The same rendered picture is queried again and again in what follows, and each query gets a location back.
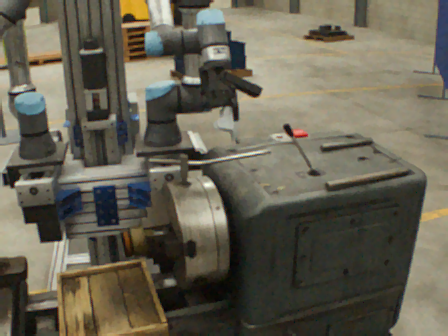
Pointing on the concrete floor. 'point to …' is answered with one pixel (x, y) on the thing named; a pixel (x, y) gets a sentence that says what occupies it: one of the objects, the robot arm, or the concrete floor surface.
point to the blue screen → (440, 55)
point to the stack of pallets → (135, 40)
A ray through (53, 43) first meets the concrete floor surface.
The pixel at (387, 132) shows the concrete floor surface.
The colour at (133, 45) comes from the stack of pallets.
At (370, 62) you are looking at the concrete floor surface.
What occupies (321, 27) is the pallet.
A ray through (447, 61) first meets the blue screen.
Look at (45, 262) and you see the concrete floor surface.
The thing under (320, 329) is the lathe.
